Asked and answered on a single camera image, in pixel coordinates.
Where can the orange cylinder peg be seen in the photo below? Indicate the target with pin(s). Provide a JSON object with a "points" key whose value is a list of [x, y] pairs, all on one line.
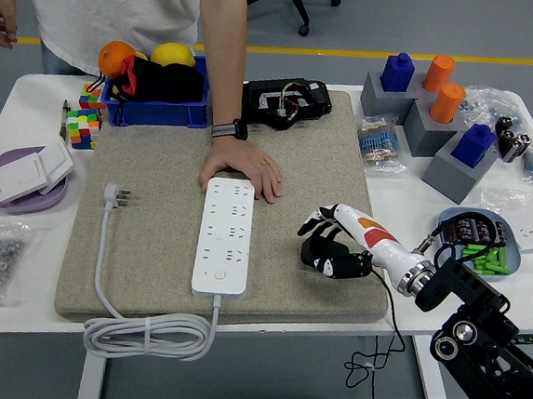
{"points": [[438, 72], [447, 103]]}

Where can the small colourful puzzle cube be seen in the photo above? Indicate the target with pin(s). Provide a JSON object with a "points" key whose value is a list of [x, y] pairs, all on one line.
{"points": [[88, 97]]}

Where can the green battery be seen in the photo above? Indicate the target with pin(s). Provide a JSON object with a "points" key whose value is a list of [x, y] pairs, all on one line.
{"points": [[497, 268], [502, 258], [492, 255], [474, 256], [477, 249]]}

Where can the person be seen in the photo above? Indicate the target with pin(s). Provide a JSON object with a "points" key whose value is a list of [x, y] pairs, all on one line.
{"points": [[115, 4]]}

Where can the black wristband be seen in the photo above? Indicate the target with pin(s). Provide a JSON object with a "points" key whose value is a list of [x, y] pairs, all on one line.
{"points": [[228, 129]]}

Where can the white power strip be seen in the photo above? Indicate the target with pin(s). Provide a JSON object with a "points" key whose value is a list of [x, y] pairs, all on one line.
{"points": [[225, 214]]}

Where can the grey block holder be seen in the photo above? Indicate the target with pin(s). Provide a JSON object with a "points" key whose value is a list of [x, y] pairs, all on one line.
{"points": [[424, 134], [450, 178], [378, 102]]}

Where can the person's left forearm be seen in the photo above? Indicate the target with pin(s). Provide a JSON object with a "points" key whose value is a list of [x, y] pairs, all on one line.
{"points": [[223, 55]]}

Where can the grey-brown mat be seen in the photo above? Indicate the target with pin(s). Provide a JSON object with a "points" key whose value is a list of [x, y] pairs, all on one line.
{"points": [[158, 153]]}

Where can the orange fruit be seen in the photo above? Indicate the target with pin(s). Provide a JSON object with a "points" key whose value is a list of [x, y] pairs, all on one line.
{"points": [[113, 55]]}

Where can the blue bottle-shaped peg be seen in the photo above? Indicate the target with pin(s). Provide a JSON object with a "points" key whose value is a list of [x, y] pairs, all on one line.
{"points": [[473, 145], [397, 73]]}

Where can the purple plate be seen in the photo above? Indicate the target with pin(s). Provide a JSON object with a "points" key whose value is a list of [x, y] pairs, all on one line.
{"points": [[32, 207]]}

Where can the bag of taped resistors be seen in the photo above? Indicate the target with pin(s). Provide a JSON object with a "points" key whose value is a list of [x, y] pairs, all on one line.
{"points": [[378, 144]]}

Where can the light blue plate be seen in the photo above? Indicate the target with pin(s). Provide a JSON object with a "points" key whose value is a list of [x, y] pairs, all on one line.
{"points": [[514, 261]]}

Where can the black office chair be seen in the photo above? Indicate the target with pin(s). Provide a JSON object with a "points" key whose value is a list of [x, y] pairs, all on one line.
{"points": [[304, 29]]}

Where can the large colourful puzzle cube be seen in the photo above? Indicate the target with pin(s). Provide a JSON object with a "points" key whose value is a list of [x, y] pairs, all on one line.
{"points": [[83, 130]]}

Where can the silver pen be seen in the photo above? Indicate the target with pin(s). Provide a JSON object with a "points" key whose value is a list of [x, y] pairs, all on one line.
{"points": [[64, 119]]}

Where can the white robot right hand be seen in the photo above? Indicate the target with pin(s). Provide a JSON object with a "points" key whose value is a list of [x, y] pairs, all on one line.
{"points": [[375, 234]]}

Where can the person's left hand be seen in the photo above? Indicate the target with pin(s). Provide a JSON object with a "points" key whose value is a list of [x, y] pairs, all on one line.
{"points": [[242, 160]]}

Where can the clear plastic bag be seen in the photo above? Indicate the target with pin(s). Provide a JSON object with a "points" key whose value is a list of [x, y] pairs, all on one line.
{"points": [[500, 201]]}

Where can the white table leg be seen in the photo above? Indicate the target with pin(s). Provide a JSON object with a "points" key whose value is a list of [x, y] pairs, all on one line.
{"points": [[90, 385], [427, 386]]}

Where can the large white wall switch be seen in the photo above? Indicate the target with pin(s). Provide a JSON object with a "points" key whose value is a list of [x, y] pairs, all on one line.
{"points": [[18, 180]]}

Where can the clear bag of blue parts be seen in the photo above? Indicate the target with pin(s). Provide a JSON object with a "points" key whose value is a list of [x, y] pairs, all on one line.
{"points": [[490, 102]]}

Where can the small white wall switch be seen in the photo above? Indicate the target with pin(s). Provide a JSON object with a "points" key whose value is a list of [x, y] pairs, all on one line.
{"points": [[57, 160]]}

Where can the yellow lemon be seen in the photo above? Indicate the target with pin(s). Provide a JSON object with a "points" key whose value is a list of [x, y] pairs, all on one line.
{"points": [[172, 53]]}

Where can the blue plastic bin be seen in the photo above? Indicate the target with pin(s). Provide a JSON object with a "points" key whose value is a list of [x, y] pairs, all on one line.
{"points": [[162, 113]]}

